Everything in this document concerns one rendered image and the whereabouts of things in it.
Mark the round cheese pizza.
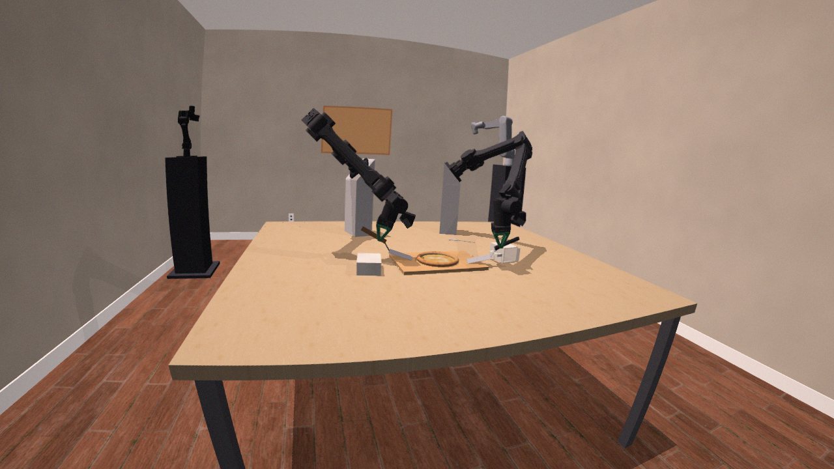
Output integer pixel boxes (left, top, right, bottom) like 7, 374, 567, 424
417, 251, 459, 267

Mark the wooden cutting board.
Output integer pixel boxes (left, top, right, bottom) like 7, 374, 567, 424
389, 251, 489, 275

